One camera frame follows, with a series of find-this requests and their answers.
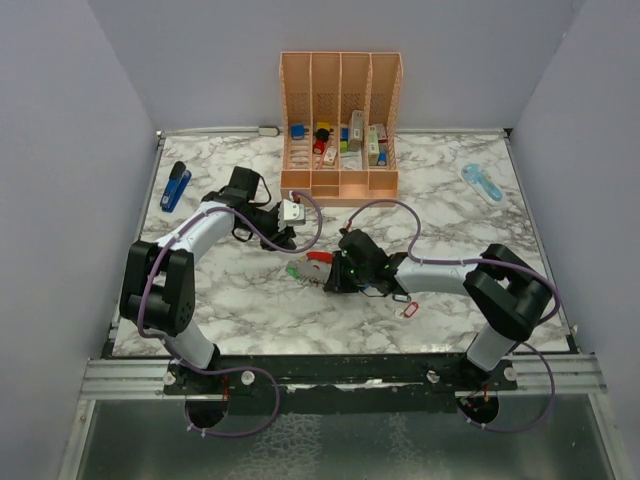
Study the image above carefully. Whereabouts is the metal key organizer red handle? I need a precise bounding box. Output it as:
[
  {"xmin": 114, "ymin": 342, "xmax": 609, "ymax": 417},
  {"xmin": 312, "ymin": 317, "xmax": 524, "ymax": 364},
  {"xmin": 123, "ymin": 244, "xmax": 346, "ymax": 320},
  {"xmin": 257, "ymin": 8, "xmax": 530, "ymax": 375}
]
[{"xmin": 285, "ymin": 251, "xmax": 333, "ymax": 286}]

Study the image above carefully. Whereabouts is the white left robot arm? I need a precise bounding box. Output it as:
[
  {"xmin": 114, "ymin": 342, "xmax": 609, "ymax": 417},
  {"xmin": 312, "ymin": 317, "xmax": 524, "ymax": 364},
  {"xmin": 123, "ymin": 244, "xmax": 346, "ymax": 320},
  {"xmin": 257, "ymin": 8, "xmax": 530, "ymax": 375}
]
[{"xmin": 119, "ymin": 167, "xmax": 306, "ymax": 395}]

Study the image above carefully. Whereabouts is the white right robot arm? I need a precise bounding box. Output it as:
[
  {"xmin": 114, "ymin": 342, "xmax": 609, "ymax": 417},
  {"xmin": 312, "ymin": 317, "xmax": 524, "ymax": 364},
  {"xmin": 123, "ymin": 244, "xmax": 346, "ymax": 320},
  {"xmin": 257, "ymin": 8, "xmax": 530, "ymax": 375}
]
[{"xmin": 324, "ymin": 229, "xmax": 557, "ymax": 391}]

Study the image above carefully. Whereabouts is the red tag with key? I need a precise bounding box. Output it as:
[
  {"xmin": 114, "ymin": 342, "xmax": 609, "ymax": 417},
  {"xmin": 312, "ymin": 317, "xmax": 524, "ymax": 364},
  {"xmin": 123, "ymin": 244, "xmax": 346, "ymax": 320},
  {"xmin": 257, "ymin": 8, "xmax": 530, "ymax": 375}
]
[{"xmin": 394, "ymin": 302, "xmax": 420, "ymax": 319}]

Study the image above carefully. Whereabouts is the blue stapler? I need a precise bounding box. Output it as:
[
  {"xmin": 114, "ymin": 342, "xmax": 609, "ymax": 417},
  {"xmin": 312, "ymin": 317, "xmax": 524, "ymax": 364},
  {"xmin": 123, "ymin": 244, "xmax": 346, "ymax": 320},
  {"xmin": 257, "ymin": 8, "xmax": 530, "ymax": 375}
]
[{"xmin": 159, "ymin": 161, "xmax": 192, "ymax": 213}]

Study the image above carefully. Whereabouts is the green white box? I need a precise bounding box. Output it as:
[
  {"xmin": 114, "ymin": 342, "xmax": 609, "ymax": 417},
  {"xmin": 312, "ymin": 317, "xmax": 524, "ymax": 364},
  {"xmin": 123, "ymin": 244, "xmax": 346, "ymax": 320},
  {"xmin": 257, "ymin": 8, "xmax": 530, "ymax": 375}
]
[{"xmin": 367, "ymin": 123, "xmax": 388, "ymax": 167}]

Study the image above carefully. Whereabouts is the peach plastic desk organizer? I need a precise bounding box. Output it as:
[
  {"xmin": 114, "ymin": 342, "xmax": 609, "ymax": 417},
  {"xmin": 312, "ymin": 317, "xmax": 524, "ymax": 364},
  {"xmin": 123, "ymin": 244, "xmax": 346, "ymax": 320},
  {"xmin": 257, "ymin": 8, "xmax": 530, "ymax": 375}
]
[{"xmin": 280, "ymin": 51, "xmax": 403, "ymax": 207}]

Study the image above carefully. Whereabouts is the blue packaged correction tape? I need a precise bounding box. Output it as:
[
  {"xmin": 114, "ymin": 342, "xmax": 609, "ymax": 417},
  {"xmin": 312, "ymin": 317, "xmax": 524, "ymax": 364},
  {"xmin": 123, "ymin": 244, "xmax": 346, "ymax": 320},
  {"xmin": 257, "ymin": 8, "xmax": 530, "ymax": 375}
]
[{"xmin": 461, "ymin": 163, "xmax": 506, "ymax": 206}]

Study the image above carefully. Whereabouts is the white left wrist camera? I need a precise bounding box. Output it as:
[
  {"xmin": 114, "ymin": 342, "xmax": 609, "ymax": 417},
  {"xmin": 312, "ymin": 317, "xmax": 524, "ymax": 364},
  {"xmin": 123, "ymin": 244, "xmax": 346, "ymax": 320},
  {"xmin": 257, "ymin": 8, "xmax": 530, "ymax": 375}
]
[{"xmin": 278, "ymin": 199, "xmax": 306, "ymax": 230}]

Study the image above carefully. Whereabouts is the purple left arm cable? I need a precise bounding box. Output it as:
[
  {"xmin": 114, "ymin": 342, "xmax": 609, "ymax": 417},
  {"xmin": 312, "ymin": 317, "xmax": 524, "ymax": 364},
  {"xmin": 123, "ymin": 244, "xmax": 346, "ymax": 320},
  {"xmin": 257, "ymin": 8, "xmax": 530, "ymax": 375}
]
[{"xmin": 135, "ymin": 191, "xmax": 324, "ymax": 440}]

